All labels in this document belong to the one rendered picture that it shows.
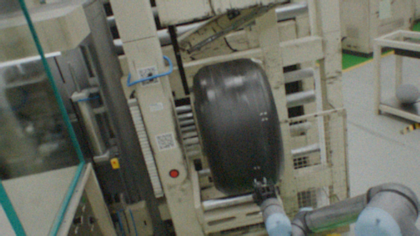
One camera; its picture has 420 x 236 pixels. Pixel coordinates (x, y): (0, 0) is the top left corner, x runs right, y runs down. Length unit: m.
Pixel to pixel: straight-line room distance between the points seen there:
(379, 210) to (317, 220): 0.34
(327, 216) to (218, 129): 0.48
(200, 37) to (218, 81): 0.44
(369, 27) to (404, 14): 0.66
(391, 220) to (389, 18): 5.39
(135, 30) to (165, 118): 0.37
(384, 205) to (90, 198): 1.06
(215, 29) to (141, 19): 0.52
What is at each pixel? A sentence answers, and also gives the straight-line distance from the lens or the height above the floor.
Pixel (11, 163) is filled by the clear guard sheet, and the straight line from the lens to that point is 1.08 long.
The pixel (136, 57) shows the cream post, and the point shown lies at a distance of 1.54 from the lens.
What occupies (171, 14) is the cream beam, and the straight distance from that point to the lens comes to 1.76.
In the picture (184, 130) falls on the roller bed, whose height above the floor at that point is 1.07.
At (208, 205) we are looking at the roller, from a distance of 1.74.
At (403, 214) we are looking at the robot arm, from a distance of 1.10.
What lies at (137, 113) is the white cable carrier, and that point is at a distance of 1.62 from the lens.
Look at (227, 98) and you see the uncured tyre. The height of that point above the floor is 1.39.
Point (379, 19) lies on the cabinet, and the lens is 6.17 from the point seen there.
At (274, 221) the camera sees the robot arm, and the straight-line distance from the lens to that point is 1.28.
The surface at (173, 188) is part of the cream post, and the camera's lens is 1.77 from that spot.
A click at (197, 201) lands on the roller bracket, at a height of 0.95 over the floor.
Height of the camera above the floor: 1.93
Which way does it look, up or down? 24 degrees down
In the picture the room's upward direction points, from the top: 12 degrees counter-clockwise
